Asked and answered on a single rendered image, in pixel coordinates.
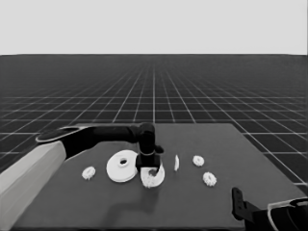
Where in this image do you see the white toothed gear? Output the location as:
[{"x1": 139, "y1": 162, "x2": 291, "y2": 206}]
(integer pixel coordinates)
[
  {"x1": 192, "y1": 155, "x2": 205, "y2": 167},
  {"x1": 142, "y1": 171, "x2": 156, "y2": 189},
  {"x1": 81, "y1": 166, "x2": 97, "y2": 181},
  {"x1": 202, "y1": 171, "x2": 218, "y2": 188}
]

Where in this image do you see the large thick white disc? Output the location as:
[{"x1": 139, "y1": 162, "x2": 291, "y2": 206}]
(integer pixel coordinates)
[{"x1": 106, "y1": 149, "x2": 140, "y2": 184}]

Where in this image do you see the white round carrier with pins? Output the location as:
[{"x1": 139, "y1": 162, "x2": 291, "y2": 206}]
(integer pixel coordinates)
[{"x1": 140, "y1": 163, "x2": 167, "y2": 189}]

